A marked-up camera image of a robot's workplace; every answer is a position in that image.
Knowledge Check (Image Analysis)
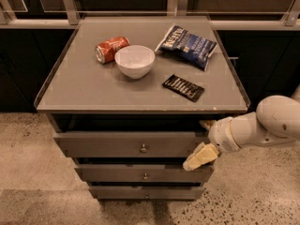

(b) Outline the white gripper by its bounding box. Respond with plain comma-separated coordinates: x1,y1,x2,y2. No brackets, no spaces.
183,117,240,172

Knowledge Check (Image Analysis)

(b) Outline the grey top drawer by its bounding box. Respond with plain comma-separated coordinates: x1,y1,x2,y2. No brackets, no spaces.
53,131,208,158

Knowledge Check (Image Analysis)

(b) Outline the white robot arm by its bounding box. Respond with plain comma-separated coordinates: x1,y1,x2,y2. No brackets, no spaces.
183,96,300,172

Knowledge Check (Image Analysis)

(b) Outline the grey drawer cabinet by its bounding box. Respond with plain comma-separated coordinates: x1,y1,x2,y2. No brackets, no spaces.
35,17,249,187

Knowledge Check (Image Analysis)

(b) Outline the grey middle drawer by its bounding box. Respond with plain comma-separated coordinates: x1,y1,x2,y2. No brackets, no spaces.
75,164,214,183

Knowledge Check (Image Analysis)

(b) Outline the black snack bar wrapper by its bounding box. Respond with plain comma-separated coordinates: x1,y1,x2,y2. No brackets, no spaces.
162,74,204,102

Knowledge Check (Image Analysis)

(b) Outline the blue chips bag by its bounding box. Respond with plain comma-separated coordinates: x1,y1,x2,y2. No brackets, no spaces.
156,24,218,71

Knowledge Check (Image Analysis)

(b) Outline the white ceramic bowl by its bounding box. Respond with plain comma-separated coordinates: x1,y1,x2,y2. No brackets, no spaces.
114,45,155,79

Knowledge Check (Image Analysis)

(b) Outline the red soda can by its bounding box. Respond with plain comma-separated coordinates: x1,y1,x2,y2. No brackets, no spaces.
96,37,130,64

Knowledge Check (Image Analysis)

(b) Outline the metal railing frame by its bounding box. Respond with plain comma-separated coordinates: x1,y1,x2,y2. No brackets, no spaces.
1,0,299,26

